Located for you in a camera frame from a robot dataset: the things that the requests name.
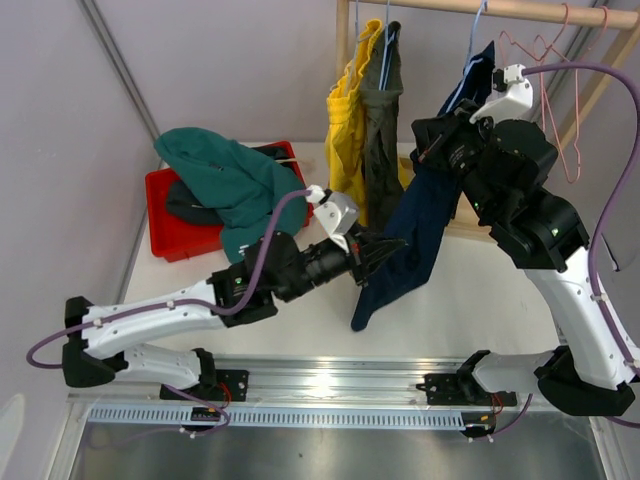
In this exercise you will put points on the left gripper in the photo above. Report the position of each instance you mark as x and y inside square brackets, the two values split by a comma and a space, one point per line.
[374, 249]

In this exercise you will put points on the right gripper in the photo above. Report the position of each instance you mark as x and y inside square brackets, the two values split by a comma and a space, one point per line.
[435, 135]

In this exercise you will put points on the navy blue shorts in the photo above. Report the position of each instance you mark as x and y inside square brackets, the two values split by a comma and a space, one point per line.
[421, 224]

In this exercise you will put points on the pink hanger of teal shorts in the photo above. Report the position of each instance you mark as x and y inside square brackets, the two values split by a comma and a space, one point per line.
[539, 53]

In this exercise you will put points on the teal green shorts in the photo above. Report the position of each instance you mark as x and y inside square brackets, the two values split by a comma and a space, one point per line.
[241, 184]

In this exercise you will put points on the dark grey shorts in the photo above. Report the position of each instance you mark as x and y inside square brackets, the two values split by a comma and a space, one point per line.
[182, 203]

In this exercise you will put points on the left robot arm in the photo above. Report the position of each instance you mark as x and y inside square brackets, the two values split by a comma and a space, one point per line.
[115, 342]

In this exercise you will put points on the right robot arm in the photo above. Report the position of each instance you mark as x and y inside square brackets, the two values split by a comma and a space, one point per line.
[500, 166]

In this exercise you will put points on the olive green shorts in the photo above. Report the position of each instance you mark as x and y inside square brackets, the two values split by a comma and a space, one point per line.
[382, 172]

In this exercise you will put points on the yellow shorts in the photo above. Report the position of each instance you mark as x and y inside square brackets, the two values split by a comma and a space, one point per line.
[346, 134]

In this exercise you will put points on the blue hanger of olive shorts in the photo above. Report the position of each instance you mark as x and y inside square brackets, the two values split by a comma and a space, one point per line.
[390, 37]

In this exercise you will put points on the blue hanger of navy shorts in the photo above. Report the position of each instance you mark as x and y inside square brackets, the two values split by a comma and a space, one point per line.
[456, 94]

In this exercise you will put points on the blue hanger of yellow shorts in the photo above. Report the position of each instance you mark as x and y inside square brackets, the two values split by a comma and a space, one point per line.
[355, 39]

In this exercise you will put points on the wooden clothes rack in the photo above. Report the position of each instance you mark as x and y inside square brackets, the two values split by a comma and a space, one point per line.
[511, 202]

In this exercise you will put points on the red plastic bin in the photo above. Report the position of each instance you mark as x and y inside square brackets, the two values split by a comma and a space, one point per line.
[174, 239]

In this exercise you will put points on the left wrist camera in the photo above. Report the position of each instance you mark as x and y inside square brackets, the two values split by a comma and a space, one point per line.
[335, 211]

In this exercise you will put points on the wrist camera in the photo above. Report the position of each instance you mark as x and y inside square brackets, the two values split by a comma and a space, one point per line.
[515, 96]
[335, 211]

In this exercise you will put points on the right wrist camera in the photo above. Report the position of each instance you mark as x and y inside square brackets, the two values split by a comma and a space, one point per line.
[515, 96]

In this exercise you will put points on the aluminium rail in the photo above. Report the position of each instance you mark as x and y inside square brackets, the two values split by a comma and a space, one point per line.
[334, 382]

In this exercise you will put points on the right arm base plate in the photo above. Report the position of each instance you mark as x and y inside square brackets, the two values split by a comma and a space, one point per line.
[451, 389]

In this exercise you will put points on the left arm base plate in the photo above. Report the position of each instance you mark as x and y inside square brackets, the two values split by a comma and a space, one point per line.
[231, 385]

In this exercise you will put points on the slotted cable duct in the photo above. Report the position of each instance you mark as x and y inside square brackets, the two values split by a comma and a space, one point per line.
[412, 419]

